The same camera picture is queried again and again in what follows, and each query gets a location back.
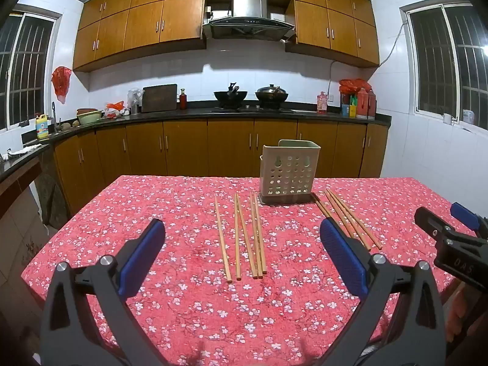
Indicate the pink detergent bottle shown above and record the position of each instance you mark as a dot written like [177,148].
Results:
[322,105]

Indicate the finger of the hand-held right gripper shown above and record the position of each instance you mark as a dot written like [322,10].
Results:
[463,212]
[438,232]

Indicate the orange plastic bag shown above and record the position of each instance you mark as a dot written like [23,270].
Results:
[115,106]

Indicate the hanging red plastic bag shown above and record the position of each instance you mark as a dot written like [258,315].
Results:
[61,82]

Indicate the beige perforated chopstick holder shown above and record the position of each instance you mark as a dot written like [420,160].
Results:
[286,199]

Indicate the black wok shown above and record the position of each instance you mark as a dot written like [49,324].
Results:
[230,98]

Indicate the red floral tablecloth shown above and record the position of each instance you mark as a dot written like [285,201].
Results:
[171,217]

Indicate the black pot with lid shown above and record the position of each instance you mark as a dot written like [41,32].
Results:
[271,95]

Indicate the clear plastic bag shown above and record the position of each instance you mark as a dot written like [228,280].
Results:
[134,101]

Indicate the dark cutting board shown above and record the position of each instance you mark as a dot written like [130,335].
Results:
[159,98]

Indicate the wooden base cabinets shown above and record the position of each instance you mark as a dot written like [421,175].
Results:
[190,148]

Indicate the steel range hood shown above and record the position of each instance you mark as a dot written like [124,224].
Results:
[247,23]

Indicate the barred window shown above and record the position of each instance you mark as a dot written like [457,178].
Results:
[23,68]
[446,61]

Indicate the red bottle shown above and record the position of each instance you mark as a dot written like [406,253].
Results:
[183,101]

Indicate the black kitchen countertop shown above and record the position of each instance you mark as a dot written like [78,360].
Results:
[198,113]

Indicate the white cloth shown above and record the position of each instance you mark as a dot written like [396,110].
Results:
[24,149]

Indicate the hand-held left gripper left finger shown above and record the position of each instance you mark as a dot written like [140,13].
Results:
[143,251]

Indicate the gas stove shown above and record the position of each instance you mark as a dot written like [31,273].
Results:
[251,109]

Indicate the wooden wall cabinets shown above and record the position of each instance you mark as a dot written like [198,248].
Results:
[145,26]

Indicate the sink faucet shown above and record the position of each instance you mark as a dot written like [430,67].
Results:
[54,116]

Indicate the green bowl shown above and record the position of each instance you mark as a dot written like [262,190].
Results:
[89,117]

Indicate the yellow detergent bottle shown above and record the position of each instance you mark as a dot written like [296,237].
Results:
[42,127]

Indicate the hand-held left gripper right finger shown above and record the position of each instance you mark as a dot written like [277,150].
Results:
[343,255]

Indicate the person's right hand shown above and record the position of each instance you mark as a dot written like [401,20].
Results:
[455,318]

